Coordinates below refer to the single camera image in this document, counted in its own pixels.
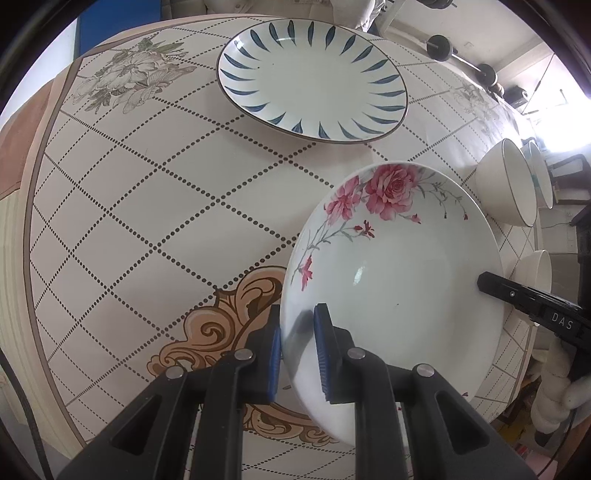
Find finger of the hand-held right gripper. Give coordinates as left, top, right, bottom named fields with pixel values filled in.
left=477, top=271, right=544, bottom=326

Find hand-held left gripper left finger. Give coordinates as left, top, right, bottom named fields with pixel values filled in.
left=55, top=305, right=282, bottom=480

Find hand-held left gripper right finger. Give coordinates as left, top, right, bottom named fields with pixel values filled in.
left=314, top=302, right=539, bottom=480

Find plain white bowl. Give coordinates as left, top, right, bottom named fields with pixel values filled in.
left=512, top=249, right=555, bottom=296

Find white plate pink flowers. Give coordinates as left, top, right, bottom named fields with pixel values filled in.
left=279, top=162, right=505, bottom=448

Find white bowl dark rim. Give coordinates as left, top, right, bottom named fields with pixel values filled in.
left=475, top=137, right=537, bottom=227

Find white bowl teal band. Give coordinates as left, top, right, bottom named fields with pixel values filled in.
left=522, top=138, right=555, bottom=210

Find white plate blue leaf stripes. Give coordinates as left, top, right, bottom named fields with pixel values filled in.
left=216, top=17, right=408, bottom=144

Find white goose plush toy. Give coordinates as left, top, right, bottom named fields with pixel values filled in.
left=533, top=340, right=591, bottom=435

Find dark wooden chair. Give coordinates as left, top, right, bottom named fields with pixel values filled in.
left=549, top=154, right=591, bottom=204

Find black speaker box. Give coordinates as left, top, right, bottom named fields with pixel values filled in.
left=503, top=85, right=530, bottom=110

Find floral checked tablecloth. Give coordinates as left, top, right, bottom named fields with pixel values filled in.
left=23, top=13, right=542, bottom=480

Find floor barbell black weights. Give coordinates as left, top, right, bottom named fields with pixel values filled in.
left=424, top=34, right=502, bottom=88

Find brown cloth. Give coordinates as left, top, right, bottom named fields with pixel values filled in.
left=0, top=78, right=63, bottom=197

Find blue folder on chair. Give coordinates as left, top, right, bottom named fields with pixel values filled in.
left=78, top=7, right=110, bottom=51

